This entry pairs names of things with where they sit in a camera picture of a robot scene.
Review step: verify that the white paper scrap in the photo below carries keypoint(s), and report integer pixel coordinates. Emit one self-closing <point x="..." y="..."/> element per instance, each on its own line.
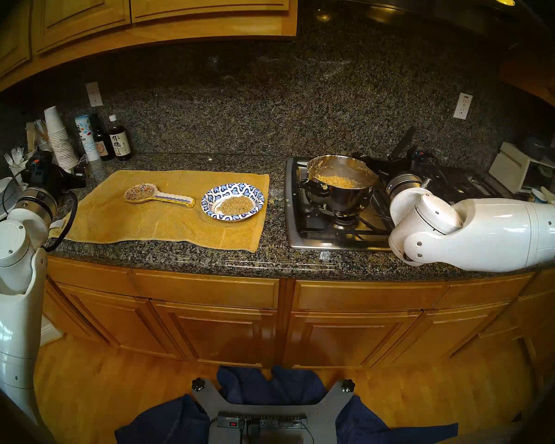
<point x="58" y="226"/>

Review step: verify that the blue white paper cup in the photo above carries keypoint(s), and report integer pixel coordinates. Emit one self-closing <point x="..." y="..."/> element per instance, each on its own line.
<point x="538" y="196"/>

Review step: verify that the yellow cloth towel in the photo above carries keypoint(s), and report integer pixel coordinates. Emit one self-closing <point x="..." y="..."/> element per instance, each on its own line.
<point x="166" y="225"/>

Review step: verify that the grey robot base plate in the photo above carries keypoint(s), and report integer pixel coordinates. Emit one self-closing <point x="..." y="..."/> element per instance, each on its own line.
<point x="321" y="408"/>

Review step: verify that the white wall outlet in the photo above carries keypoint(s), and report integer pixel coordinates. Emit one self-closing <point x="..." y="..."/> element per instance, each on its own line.
<point x="94" y="94"/>
<point x="463" y="106"/>

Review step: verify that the stainless steel pot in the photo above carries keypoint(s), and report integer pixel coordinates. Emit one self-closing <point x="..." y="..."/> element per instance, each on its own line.
<point x="340" y="198"/>

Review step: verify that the soy sauce bottle white cap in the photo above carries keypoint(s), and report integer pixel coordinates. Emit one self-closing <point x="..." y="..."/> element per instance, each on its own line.
<point x="120" y="144"/>

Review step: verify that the wooden upper cabinet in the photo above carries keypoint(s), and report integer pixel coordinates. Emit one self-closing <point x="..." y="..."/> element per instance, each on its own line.
<point x="545" y="77"/>
<point x="166" y="8"/>

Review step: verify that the dark blue cloth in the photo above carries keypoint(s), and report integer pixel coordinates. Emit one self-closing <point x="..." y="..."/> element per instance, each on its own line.
<point x="259" y="383"/>

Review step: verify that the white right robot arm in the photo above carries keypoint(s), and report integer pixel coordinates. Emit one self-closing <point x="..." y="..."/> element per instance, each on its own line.
<point x="481" y="230"/>

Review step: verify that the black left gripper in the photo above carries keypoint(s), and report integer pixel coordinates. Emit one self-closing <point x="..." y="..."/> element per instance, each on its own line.
<point x="46" y="175"/>

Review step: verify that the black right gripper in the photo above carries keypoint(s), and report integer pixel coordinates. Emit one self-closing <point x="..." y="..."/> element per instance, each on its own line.
<point x="411" y="163"/>

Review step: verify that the small dark glass bottle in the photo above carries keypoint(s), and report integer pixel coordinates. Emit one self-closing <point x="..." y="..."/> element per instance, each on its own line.
<point x="103" y="147"/>

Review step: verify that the stainless gas cooktop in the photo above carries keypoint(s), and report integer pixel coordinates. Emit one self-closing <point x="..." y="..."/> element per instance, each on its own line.
<point x="323" y="230"/>

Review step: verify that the blue white patterned paper bowl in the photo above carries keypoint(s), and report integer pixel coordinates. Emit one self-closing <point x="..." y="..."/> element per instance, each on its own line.
<point x="212" y="202"/>

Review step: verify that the white salt canister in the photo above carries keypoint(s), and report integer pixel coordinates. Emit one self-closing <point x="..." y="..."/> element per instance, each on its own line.
<point x="88" y="140"/>

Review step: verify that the wooden base cabinets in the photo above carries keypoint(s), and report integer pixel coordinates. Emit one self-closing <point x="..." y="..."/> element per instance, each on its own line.
<point x="351" y="318"/>

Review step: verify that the plain white paper cup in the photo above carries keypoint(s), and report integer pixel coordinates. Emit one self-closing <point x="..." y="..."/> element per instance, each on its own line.
<point x="552" y="195"/>

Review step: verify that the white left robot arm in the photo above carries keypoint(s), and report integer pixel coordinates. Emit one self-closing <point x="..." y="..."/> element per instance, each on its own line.
<point x="11" y="309"/>

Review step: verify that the scooped oatmeal portion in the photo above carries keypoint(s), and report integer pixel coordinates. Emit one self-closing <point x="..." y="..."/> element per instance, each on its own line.
<point x="236" y="206"/>

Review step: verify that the colourful ceramic spoon rest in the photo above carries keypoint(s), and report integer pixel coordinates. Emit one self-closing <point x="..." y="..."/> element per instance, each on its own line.
<point x="141" y="193"/>

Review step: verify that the stack of white paper cups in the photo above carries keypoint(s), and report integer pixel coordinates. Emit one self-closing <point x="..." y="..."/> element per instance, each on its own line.
<point x="62" y="144"/>

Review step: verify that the wooden stirrer bundle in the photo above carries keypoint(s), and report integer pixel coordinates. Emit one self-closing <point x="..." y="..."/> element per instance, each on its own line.
<point x="36" y="133"/>

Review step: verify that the white plastic forks bundle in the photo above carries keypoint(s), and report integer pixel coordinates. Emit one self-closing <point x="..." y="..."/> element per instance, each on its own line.
<point x="16" y="156"/>

